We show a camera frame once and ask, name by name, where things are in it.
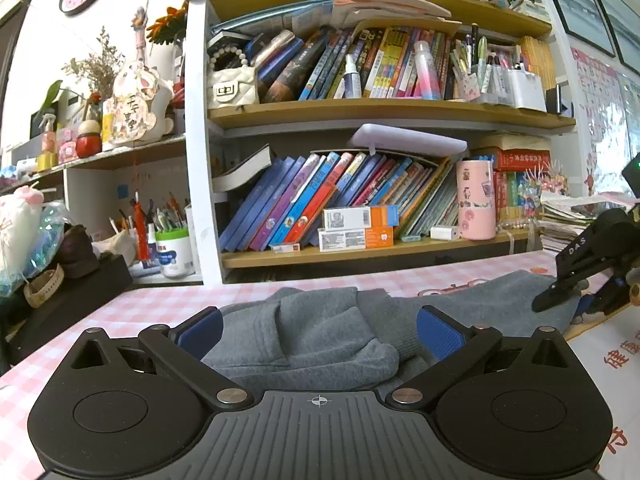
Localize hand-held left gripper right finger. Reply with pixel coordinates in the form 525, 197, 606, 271
387, 305, 581, 411

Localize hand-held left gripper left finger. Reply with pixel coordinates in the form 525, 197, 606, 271
65, 306, 256, 411

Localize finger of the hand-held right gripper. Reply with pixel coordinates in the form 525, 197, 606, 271
580, 272, 632, 317
532, 260, 623, 313

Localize grey sweatpants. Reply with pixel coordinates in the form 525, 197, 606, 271
202, 270, 583, 396

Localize stack of papers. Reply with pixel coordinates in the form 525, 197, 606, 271
537, 192, 640, 253

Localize pink checked cartoon table mat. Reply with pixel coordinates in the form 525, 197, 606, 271
0, 247, 640, 480

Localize white printed paper sheet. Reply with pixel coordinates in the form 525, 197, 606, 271
565, 305, 640, 480

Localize white cup with blue label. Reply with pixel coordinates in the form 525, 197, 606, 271
155, 227, 195, 278

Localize row of red green books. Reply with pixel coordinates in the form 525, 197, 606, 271
472, 135, 553, 223

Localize white crumpled paper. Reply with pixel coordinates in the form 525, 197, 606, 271
92, 232, 138, 266

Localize red tassel charm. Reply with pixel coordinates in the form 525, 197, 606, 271
131, 190, 148, 263

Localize bunch of pencils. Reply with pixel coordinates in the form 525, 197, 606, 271
107, 192, 188, 233

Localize pink sticker tumbler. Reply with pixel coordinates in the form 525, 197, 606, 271
455, 158, 497, 241

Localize dark brown cloth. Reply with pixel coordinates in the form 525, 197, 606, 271
55, 225, 101, 281

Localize white wooden bookshelf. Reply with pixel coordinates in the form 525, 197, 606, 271
185, 0, 578, 286

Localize small black box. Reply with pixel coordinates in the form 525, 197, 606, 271
545, 85, 572, 114

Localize beige wristwatch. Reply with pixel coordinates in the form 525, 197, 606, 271
22, 262, 66, 308

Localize white pen holder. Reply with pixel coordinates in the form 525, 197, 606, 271
505, 67, 548, 111

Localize thick white-paged book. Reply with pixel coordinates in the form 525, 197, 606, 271
212, 144, 276, 193

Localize iridescent blue bag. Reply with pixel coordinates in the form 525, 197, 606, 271
10, 202, 66, 296

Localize row of leaning colourful books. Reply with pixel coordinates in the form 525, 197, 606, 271
218, 147, 458, 253

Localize white side shelf unit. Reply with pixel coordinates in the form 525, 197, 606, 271
0, 135, 191, 286

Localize stack of yellow books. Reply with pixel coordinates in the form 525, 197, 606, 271
515, 35, 556, 91

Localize clear sticker pen holder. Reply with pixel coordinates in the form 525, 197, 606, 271
457, 72, 506, 106

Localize white plush with pink ears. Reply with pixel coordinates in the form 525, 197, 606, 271
0, 185, 43, 281

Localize bunch of pens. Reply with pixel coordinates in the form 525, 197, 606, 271
450, 32, 531, 96

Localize red round jar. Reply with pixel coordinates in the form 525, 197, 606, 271
75, 120, 103, 158

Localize small pink box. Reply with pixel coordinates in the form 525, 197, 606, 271
57, 127, 78, 163

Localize white ceramic vase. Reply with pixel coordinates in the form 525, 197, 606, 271
145, 40, 186, 143

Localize white rabbit hanging plaque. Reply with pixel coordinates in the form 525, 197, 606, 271
102, 57, 161, 146

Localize pink blue gradient bottle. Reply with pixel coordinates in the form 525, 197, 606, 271
414, 40, 442, 101

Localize cream quilted handbag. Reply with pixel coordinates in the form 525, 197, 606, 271
206, 65, 258, 109

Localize small pink spray bottle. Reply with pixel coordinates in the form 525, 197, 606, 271
41, 112, 58, 153

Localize white spray bottle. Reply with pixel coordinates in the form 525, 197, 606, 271
342, 54, 362, 100

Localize green plant leaf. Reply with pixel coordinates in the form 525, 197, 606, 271
37, 80, 63, 116

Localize dried flower bunch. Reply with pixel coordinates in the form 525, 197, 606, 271
62, 25, 126, 98

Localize row of dark tall books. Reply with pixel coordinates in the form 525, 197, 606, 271
207, 25, 456, 103

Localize small hanging doll figure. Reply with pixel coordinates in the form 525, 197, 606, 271
131, 6, 151, 61

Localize orange flowers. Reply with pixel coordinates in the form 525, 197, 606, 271
146, 5, 188, 46

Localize stack of flat folders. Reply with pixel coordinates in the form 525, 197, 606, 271
210, 0, 451, 36

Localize pearl bead string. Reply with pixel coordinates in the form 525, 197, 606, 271
497, 219, 538, 256

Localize pink alphabet wall poster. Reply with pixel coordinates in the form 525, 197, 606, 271
570, 47, 640, 196

